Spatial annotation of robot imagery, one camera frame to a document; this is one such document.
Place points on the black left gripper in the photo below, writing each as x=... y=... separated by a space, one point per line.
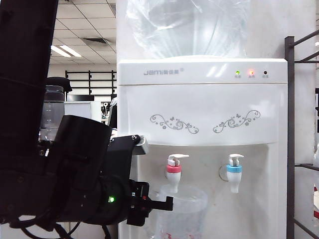
x=138 y=204

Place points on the clear plastic mug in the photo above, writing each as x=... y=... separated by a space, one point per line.
x=189 y=216

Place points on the black wall shelving frame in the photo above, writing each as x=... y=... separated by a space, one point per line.
x=89 y=79

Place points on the white floor water dispenser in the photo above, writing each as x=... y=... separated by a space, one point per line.
x=199 y=104

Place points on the red-collared white water tap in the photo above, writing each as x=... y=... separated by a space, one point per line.
x=173 y=179

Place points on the blue-collared white water tap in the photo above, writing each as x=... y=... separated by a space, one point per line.
x=234 y=179

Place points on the plastic-wrapped clear water jug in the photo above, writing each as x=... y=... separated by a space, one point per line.
x=187 y=30

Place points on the black chair headrest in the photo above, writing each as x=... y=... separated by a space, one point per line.
x=59 y=81

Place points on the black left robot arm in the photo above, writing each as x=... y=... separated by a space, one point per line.
x=25 y=74

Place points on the black thin monitor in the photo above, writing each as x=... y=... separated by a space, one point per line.
x=81 y=97

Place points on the twin tube ceiling light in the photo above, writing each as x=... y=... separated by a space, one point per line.
x=66 y=51

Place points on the ceiling air vent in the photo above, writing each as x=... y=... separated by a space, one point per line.
x=96 y=41

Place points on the white desk partition box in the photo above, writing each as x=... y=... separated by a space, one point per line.
x=79 y=112

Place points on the dark office chair back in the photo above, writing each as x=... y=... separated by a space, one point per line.
x=113 y=117

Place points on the dark grey water bottle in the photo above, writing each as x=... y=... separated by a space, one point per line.
x=52 y=112

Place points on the dark metal shelving rack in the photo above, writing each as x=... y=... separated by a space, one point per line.
x=290 y=99

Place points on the red and white package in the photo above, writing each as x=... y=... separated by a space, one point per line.
x=316 y=204

